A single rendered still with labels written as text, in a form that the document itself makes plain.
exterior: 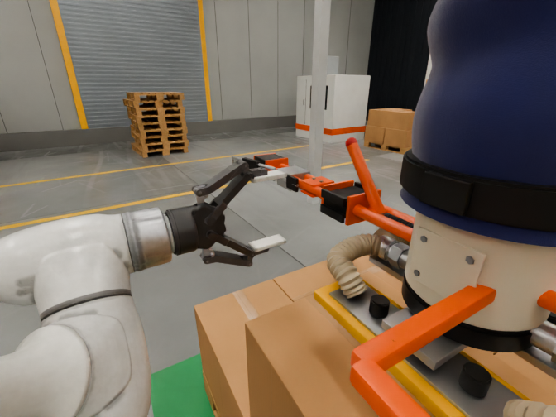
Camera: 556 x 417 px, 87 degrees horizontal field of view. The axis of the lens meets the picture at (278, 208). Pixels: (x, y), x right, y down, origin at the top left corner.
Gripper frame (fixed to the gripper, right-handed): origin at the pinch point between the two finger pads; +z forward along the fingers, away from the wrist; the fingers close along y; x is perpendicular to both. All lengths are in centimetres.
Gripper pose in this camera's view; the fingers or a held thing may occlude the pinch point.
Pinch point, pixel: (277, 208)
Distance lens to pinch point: 56.0
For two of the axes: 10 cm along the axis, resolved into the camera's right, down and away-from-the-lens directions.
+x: 5.1, 3.3, -7.9
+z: 8.6, -2.0, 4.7
